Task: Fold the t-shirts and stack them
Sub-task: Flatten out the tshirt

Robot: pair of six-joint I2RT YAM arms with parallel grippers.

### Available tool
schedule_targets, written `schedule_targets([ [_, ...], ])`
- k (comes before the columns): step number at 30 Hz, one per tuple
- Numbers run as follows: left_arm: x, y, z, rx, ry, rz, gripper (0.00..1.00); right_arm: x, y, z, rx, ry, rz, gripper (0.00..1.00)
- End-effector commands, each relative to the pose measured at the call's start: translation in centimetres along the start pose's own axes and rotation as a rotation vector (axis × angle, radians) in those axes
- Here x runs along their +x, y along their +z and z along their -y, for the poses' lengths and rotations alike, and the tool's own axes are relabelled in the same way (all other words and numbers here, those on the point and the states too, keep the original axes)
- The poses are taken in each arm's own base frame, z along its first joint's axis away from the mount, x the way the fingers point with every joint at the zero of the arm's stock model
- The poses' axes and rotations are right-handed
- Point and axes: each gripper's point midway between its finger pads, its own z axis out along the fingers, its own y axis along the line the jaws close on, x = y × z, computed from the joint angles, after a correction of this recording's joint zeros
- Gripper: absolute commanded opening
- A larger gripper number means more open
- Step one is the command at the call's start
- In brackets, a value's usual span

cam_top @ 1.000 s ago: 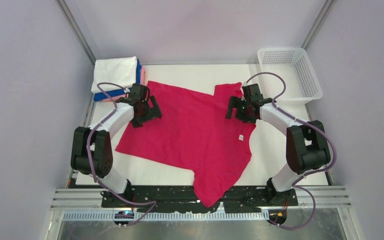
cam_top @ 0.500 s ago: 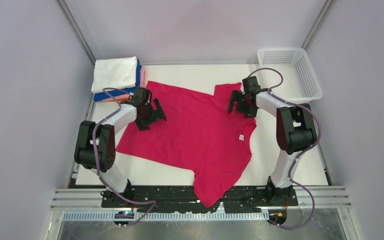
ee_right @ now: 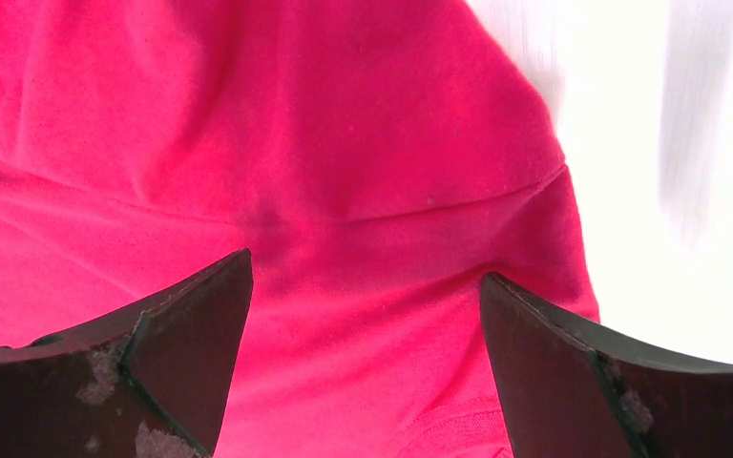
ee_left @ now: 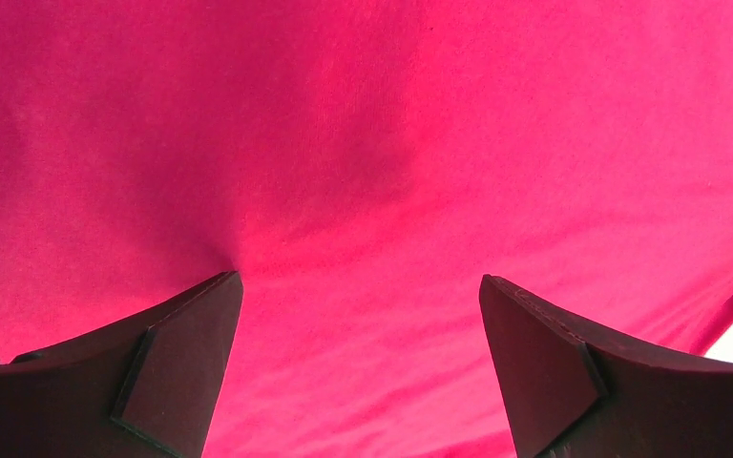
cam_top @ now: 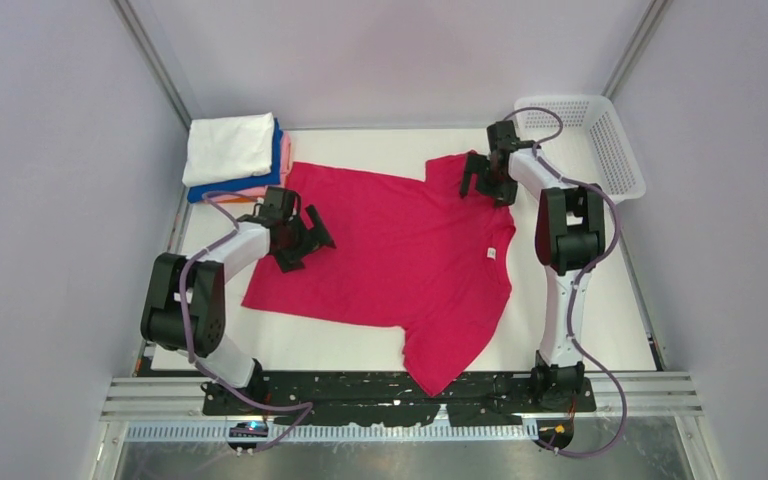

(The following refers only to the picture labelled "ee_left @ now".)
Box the magenta t-shirt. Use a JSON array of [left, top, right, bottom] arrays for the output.
[[0, 1, 733, 457]]

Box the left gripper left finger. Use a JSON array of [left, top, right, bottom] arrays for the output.
[[0, 272, 243, 457]]

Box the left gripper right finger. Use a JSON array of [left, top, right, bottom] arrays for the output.
[[479, 275, 733, 457]]

